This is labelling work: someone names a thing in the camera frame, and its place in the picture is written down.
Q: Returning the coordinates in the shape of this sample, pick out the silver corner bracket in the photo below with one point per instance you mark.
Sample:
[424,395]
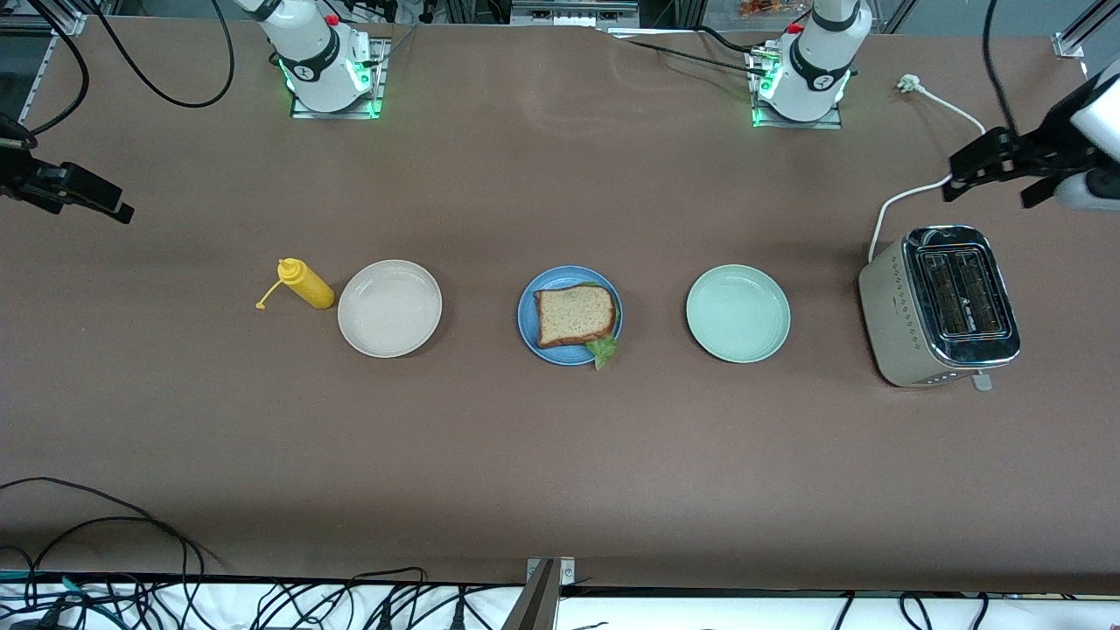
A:
[70,24]
[1067,45]
[564,570]

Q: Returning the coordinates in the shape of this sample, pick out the brown bread slice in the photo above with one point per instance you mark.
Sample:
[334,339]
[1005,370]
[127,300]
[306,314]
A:
[573,315]

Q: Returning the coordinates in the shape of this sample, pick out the blue plate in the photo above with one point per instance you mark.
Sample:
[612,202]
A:
[525,302]

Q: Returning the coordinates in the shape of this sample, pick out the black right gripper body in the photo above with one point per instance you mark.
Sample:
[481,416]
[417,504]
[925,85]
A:
[19,169]

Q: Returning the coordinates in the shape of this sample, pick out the yellow squeeze bottle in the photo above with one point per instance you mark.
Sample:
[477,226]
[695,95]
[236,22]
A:
[306,284]

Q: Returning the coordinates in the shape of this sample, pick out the green lettuce leaf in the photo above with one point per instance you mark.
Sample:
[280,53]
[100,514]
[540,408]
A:
[602,350]

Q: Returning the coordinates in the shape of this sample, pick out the grey metal box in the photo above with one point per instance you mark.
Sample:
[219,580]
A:
[573,10]

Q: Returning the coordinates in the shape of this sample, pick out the orange packet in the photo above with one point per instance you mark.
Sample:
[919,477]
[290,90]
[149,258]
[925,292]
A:
[763,7]

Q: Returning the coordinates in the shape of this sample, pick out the mint green plate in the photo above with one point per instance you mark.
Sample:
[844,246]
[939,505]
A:
[738,313]

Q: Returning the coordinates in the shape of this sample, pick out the grey aluminium post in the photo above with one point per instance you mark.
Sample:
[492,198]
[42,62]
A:
[534,604]

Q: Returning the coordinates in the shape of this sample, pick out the beige chrome toaster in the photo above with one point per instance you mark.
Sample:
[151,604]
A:
[892,324]

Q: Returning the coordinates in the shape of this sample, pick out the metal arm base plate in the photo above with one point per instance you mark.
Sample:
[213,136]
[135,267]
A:
[378,87]
[766,118]

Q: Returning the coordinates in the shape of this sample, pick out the beige plate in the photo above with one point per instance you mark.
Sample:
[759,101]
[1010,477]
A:
[389,308]

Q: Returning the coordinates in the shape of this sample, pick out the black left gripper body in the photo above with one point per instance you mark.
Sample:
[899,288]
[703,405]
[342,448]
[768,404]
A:
[1053,148]

